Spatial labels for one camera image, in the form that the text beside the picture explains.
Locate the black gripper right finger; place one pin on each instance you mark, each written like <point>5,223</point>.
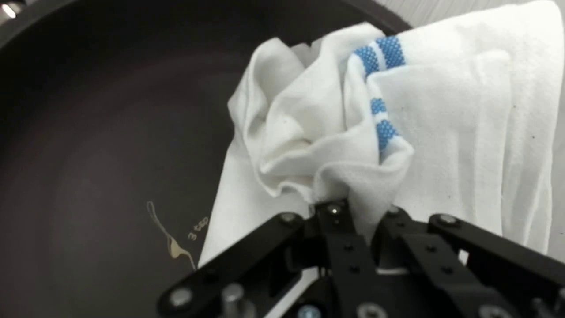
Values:
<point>465,266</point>

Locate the white dish cloth blue stripes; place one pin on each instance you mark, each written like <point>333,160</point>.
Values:
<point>460,135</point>

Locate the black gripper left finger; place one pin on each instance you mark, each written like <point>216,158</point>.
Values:
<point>336,259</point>

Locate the black frying pan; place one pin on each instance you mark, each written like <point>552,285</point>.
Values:
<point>107,165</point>

